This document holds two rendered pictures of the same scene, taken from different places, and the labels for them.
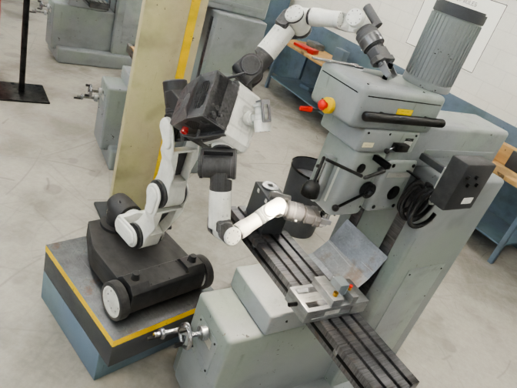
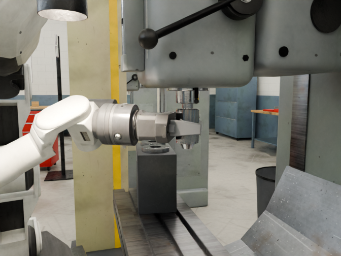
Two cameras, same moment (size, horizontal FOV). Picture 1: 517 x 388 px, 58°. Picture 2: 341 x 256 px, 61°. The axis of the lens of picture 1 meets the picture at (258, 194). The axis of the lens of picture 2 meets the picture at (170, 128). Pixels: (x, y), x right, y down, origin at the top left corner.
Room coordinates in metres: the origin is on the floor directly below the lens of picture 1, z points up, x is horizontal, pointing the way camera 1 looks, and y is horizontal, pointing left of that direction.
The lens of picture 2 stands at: (1.30, -0.52, 1.30)
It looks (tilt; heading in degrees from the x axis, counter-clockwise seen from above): 7 degrees down; 24
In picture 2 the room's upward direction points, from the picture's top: straight up
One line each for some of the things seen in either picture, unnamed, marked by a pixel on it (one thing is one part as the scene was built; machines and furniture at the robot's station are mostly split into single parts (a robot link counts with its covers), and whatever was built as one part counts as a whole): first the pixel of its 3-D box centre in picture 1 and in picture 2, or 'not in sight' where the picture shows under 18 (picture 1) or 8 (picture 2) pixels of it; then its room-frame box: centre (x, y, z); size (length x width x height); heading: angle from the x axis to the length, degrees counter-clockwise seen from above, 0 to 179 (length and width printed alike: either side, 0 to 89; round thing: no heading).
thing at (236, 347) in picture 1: (265, 342); not in sight; (1.84, -0.29, 0.43); 0.81 x 0.32 x 0.60; 130
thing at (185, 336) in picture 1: (192, 334); not in sight; (1.53, 0.07, 0.63); 0.16 x 0.12 x 0.12; 130
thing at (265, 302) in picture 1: (291, 292); not in sight; (1.85, -0.31, 0.79); 0.50 x 0.35 x 0.12; 130
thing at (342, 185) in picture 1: (344, 172); (190, 4); (1.86, -0.32, 1.47); 0.21 x 0.19 x 0.32; 40
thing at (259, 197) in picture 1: (268, 206); (154, 172); (2.17, -0.07, 1.03); 0.22 x 0.12 x 0.20; 32
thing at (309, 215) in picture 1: (304, 214); (143, 126); (1.83, -0.22, 1.23); 0.13 x 0.12 x 0.10; 15
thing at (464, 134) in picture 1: (435, 137); not in sight; (2.17, -0.70, 1.66); 0.80 x 0.23 x 0.20; 130
